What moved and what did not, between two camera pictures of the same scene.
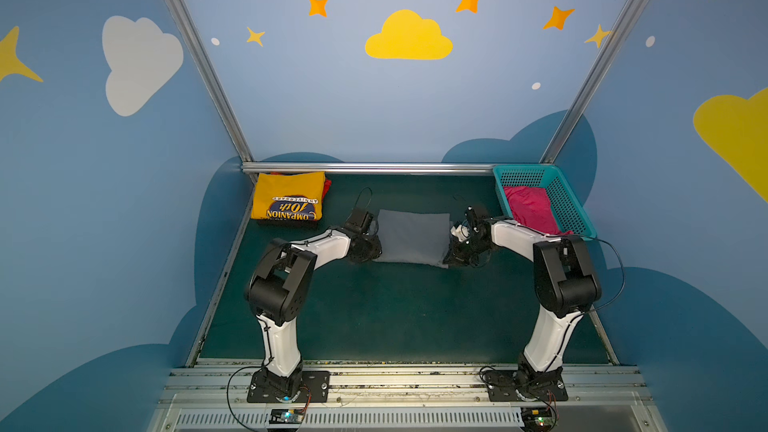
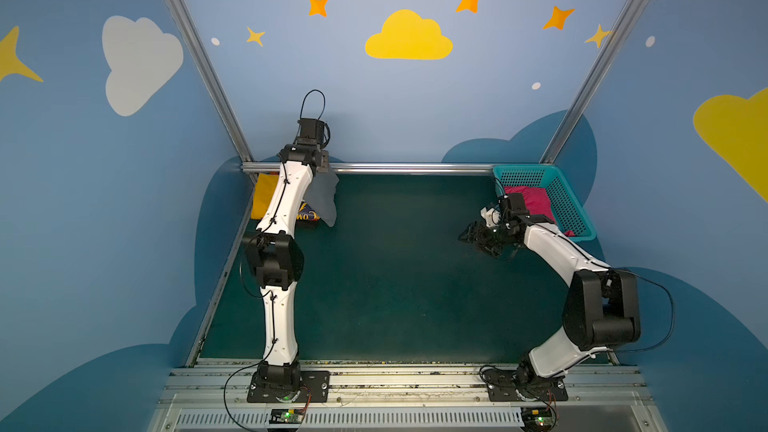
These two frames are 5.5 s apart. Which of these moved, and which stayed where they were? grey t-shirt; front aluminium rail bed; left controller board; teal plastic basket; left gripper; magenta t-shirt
Moved: grey t-shirt; left gripper
Stayed: magenta t-shirt; teal plastic basket; front aluminium rail bed; left controller board
